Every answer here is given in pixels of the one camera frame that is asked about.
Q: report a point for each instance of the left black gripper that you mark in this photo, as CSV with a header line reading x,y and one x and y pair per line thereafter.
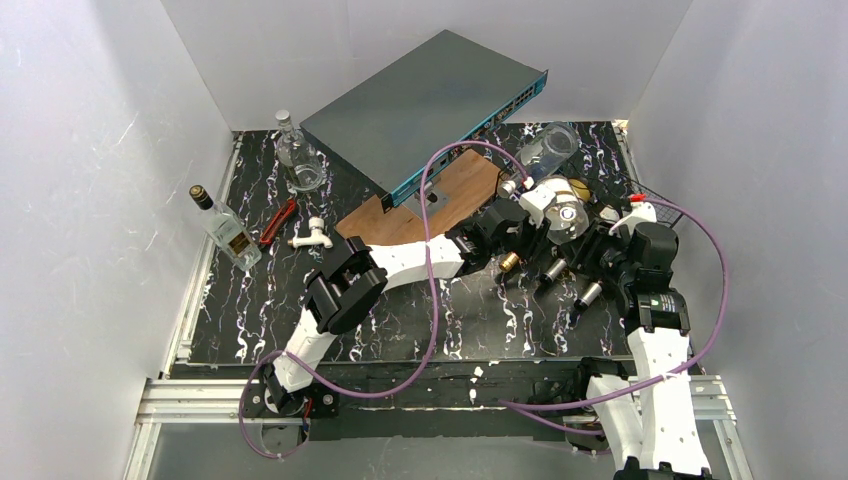
x,y
530,225

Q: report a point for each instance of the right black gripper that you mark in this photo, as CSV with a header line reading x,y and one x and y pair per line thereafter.
x,y
597,246

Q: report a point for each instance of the gold capped wine bottle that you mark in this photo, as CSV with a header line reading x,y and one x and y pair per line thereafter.
x,y
508,262

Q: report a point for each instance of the clear silver capped bottle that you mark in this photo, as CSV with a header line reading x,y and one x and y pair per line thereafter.
x,y
540,159

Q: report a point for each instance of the clear gold label liquor bottle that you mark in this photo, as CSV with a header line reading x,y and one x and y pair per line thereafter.
x,y
226,229

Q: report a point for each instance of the clear bottle black gold label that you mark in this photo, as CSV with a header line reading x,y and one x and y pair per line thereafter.
x,y
566,213

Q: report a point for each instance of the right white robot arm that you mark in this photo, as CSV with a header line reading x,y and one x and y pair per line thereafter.
x,y
652,432

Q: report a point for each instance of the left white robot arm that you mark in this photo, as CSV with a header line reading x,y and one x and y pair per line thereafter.
x,y
344,289

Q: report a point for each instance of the silver capped dark wine bottle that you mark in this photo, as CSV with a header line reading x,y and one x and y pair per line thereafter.
x,y
556,273

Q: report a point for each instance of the dark bottle brown label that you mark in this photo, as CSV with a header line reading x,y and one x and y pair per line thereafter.
x,y
587,297

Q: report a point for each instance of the clear round glass bottle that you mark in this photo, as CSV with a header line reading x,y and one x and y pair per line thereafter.
x,y
302,167

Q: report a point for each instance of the wooden board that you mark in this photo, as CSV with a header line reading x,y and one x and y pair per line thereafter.
x,y
459,191

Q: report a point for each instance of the white plastic faucet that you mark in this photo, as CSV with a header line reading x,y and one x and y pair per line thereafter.
x,y
317,236

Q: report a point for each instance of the red utility knife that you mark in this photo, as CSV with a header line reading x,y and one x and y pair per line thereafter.
x,y
283,214

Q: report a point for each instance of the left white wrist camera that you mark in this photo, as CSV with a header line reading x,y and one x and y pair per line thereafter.
x,y
535,202

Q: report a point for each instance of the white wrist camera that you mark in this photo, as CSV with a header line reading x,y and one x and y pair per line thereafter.
x,y
641,212
535,202

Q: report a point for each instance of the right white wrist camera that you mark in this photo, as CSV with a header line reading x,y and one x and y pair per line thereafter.
x,y
641,212

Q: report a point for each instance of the metal switch stand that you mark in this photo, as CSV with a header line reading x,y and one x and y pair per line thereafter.
x,y
434,200

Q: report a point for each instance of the black wire wine rack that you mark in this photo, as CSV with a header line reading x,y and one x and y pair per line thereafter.
x,y
665,215

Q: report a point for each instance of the teal network switch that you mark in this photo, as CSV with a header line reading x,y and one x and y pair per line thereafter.
x,y
409,121

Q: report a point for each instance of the aluminium frame rail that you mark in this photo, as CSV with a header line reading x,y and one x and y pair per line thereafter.
x,y
211,349

